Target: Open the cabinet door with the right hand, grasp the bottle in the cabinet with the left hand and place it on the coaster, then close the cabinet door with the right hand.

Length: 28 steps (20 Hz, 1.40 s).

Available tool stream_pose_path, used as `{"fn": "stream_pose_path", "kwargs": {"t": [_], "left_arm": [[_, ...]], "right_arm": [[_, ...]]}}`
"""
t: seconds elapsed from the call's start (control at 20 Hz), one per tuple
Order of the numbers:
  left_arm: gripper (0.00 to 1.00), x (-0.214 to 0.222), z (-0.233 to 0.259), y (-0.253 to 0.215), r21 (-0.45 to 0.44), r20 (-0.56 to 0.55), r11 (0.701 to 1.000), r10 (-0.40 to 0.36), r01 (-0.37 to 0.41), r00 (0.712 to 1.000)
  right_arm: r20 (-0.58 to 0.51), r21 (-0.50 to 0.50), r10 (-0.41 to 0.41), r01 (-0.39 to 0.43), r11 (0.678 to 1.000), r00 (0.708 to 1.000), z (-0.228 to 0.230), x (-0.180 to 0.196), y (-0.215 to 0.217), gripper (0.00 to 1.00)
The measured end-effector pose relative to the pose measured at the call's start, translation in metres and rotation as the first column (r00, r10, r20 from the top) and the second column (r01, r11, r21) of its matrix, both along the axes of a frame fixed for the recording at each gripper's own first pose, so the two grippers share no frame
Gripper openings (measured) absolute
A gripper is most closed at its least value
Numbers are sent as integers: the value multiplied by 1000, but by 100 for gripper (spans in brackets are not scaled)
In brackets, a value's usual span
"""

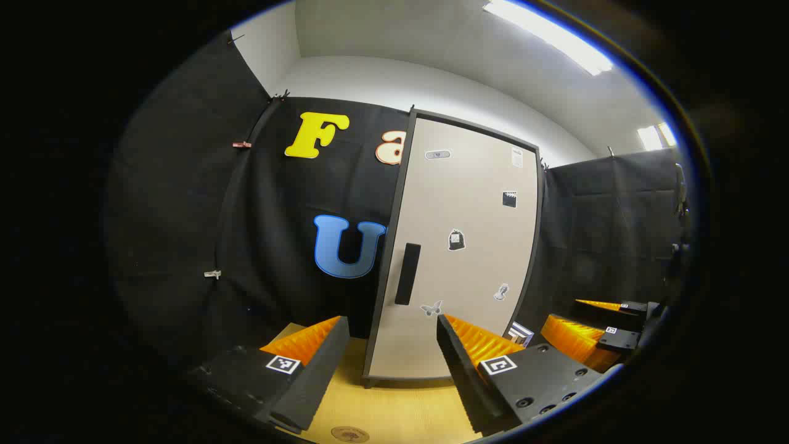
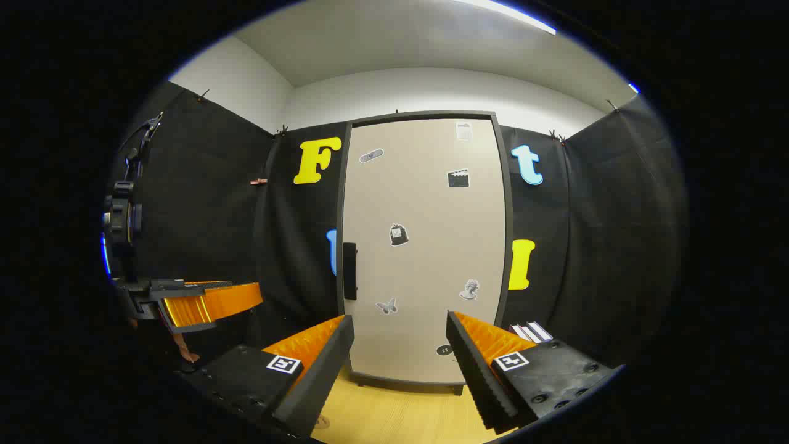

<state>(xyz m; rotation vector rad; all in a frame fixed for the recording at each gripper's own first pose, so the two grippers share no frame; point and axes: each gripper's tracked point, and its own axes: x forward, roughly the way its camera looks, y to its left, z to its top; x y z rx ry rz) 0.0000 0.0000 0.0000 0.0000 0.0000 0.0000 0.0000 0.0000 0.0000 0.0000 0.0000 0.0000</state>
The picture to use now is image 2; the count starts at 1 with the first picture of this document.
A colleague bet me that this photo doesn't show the black door handle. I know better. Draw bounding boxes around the black door handle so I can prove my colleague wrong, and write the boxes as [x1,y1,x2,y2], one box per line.
[343,242,359,302]

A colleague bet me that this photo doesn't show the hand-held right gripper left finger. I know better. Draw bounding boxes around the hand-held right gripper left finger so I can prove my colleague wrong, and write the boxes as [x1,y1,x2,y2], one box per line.
[179,313,356,440]

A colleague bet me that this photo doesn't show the ceiling light strip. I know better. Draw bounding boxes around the ceiling light strip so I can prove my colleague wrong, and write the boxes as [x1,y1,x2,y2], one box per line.
[453,0,557,36]

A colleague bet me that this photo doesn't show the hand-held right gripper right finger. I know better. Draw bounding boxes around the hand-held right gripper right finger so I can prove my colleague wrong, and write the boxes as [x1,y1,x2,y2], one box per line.
[445,310,619,434]

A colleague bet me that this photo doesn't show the black backdrop cloth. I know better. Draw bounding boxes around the black backdrop cloth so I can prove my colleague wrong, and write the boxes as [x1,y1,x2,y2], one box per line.
[108,80,688,371]

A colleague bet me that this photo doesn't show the dark gray cabinet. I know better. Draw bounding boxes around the dark gray cabinet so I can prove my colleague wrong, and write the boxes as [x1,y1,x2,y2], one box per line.
[336,110,515,397]

